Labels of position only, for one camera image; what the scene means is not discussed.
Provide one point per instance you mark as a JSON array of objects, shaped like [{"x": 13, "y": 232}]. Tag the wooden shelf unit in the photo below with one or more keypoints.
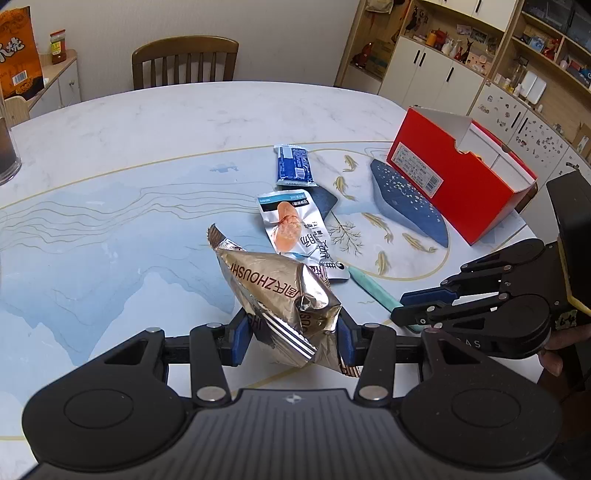
[{"x": 355, "y": 27}]

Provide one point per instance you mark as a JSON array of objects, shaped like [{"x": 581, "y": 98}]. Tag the dark glass tumbler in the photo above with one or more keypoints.
[{"x": 7, "y": 147}]

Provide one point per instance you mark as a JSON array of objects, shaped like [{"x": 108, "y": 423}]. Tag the low white side cabinet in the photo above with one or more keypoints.
[{"x": 60, "y": 87}]

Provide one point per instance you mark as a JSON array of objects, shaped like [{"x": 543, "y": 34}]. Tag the white canister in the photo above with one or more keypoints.
[
  {"x": 537, "y": 91},
  {"x": 526, "y": 85}
]

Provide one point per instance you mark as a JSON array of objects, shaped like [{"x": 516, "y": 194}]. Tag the white printed desktop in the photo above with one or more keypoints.
[{"x": 138, "y": 138}]

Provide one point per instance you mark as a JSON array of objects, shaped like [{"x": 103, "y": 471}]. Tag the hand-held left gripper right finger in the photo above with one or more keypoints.
[{"x": 344, "y": 341}]

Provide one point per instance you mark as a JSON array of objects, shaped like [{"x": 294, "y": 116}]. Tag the jar with red lid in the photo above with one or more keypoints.
[{"x": 57, "y": 48}]

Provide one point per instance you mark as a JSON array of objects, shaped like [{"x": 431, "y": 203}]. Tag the orange bottle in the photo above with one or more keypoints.
[{"x": 432, "y": 38}]

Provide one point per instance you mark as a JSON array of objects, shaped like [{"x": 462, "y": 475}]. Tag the red cardboard box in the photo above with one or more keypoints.
[{"x": 429, "y": 152}]

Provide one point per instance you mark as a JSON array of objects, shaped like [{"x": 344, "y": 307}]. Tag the orange snack bag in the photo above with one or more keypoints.
[{"x": 18, "y": 50}]

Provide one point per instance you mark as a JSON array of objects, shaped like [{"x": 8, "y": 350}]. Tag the person's right hand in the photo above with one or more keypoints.
[{"x": 568, "y": 340}]

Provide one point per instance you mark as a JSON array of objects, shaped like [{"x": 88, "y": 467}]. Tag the red figurine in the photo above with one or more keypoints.
[{"x": 368, "y": 51}]

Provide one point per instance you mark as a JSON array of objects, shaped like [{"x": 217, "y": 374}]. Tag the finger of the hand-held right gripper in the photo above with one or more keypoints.
[
  {"x": 429, "y": 295},
  {"x": 415, "y": 316}
]

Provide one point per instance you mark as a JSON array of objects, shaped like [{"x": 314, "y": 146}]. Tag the upper white cabinet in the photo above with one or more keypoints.
[{"x": 466, "y": 11}]

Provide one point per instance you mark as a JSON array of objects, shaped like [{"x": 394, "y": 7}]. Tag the brown wooden chair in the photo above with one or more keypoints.
[
  {"x": 184, "y": 50},
  {"x": 528, "y": 199}
]

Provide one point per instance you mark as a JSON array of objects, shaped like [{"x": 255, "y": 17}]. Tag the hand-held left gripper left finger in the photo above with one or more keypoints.
[{"x": 240, "y": 339}]

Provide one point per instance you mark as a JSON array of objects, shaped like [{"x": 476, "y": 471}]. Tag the white and orange snack packet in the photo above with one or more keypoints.
[{"x": 286, "y": 221}]

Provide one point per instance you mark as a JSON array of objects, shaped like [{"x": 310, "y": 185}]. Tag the sticker-covered white cabinet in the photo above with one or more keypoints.
[{"x": 531, "y": 134}]

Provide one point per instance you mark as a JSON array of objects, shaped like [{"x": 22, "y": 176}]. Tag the light wooden chair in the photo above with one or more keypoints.
[{"x": 17, "y": 110}]

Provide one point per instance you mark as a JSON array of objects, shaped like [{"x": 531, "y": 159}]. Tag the blue snack packet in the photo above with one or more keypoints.
[{"x": 293, "y": 166}]

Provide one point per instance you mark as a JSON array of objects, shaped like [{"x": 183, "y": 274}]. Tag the white ceramic bottle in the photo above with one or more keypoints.
[{"x": 450, "y": 47}]

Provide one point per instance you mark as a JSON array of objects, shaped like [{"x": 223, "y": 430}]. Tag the bronze foil snack bag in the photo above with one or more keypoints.
[{"x": 277, "y": 286}]

